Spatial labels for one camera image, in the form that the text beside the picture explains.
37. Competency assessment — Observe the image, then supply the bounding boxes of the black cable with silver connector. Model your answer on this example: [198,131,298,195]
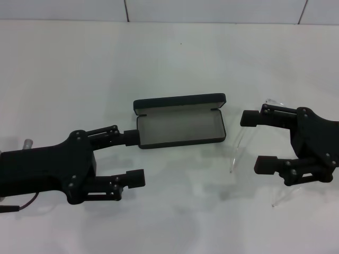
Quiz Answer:
[0,192,40,212]

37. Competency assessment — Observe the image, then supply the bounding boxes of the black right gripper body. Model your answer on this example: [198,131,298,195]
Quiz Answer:
[290,107,339,183]

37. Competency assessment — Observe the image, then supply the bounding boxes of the clear transparent glasses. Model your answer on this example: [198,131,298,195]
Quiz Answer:
[229,98,302,208]

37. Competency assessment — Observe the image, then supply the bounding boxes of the black glasses case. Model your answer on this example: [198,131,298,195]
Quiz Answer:
[133,93,227,150]

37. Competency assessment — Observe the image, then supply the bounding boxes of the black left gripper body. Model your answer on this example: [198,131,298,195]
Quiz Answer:
[0,129,96,205]

